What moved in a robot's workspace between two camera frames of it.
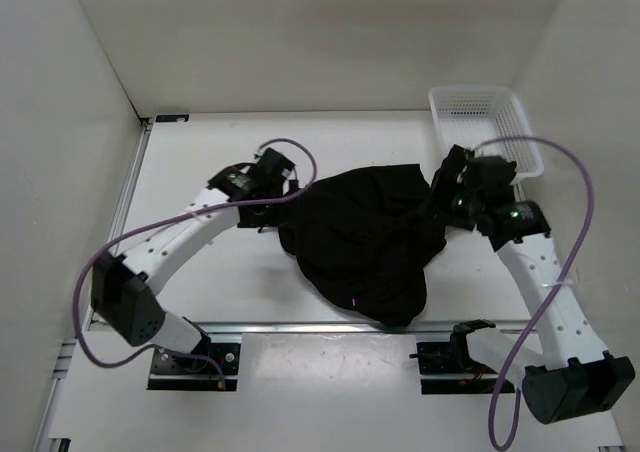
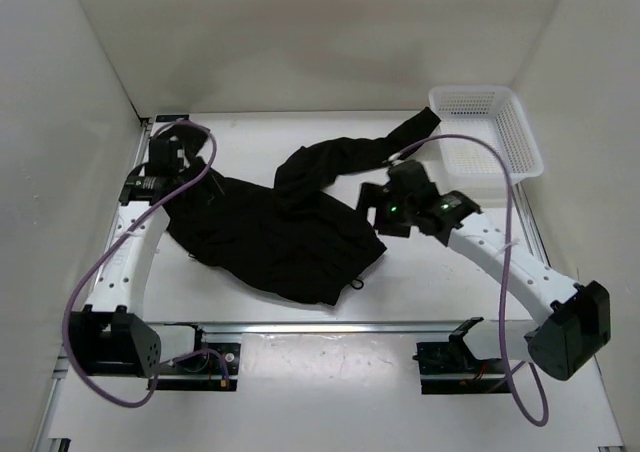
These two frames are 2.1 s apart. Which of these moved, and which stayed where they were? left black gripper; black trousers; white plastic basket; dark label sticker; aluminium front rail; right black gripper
Moved: right black gripper; black trousers; left black gripper
Stayed: aluminium front rail; dark label sticker; white plastic basket
